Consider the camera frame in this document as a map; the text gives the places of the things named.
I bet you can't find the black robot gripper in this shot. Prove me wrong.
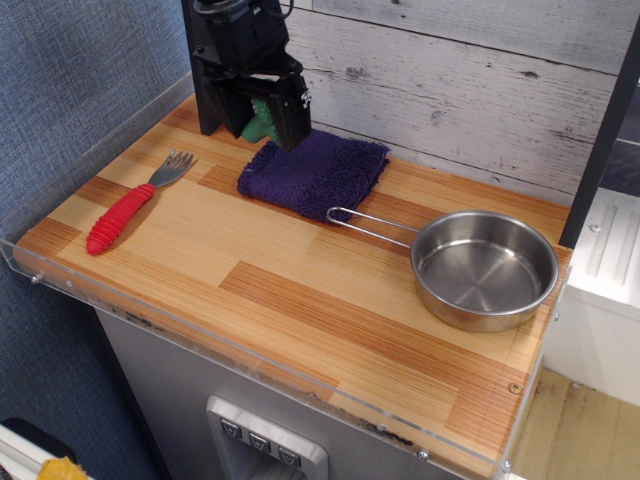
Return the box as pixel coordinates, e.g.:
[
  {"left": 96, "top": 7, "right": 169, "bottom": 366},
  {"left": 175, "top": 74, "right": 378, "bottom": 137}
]
[{"left": 193, "top": 1, "right": 311, "bottom": 151}]

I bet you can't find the green toy broccoli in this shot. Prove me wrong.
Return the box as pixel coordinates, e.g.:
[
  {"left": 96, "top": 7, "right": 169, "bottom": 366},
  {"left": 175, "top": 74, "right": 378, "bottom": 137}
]
[{"left": 241, "top": 98, "right": 280, "bottom": 144}]

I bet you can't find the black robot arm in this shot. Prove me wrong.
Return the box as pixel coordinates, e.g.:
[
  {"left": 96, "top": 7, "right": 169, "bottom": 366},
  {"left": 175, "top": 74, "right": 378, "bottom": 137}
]
[{"left": 183, "top": 1, "right": 311, "bottom": 151}]

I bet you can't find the purple folded towel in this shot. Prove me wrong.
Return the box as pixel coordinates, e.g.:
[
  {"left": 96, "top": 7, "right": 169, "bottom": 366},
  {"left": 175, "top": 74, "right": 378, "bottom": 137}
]
[{"left": 237, "top": 130, "right": 390, "bottom": 222}]

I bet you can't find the clear acrylic table guard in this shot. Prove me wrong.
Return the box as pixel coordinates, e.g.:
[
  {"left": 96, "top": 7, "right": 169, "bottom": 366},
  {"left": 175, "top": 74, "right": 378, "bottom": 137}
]
[{"left": 13, "top": 98, "right": 560, "bottom": 479}]

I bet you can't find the stainless steel pan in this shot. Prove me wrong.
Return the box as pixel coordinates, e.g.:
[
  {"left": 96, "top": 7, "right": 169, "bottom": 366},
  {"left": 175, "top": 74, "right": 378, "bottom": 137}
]
[{"left": 326, "top": 206, "right": 560, "bottom": 333}]

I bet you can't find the grey cabinet front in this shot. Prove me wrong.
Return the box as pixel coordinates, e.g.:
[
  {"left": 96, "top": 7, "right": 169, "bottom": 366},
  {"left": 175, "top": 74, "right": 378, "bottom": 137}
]
[{"left": 98, "top": 312, "right": 454, "bottom": 479}]

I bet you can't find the silver dispenser panel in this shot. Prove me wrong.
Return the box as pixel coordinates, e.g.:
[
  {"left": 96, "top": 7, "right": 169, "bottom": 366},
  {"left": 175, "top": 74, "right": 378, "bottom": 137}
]
[{"left": 206, "top": 396, "right": 329, "bottom": 479}]

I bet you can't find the white ridged appliance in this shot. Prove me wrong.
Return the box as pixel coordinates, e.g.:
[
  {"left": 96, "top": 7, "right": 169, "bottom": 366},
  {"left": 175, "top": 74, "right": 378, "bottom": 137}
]
[{"left": 544, "top": 188, "right": 639, "bottom": 405}]

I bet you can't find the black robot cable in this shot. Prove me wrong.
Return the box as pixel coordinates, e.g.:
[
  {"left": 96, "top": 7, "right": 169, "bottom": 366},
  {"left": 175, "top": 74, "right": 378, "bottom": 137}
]
[{"left": 267, "top": 0, "right": 296, "bottom": 22}]

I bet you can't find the black left vertical post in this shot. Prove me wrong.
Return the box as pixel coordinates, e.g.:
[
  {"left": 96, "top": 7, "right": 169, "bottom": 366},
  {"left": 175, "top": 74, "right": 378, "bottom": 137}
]
[{"left": 182, "top": 1, "right": 230, "bottom": 135}]

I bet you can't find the black vertical post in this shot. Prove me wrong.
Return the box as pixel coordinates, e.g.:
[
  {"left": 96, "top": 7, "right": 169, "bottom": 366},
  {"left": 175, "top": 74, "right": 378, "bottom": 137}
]
[
  {"left": 559, "top": 21, "right": 639, "bottom": 248},
  {"left": 182, "top": 1, "right": 230, "bottom": 135}
]

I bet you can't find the red handled fork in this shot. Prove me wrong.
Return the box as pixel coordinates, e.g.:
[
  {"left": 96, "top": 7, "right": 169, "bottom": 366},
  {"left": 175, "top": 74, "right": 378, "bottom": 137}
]
[{"left": 85, "top": 150, "right": 194, "bottom": 256}]

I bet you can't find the black right vertical post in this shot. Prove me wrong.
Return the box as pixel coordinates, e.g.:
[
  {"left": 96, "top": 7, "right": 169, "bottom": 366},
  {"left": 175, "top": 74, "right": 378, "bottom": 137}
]
[{"left": 559, "top": 21, "right": 639, "bottom": 248}]

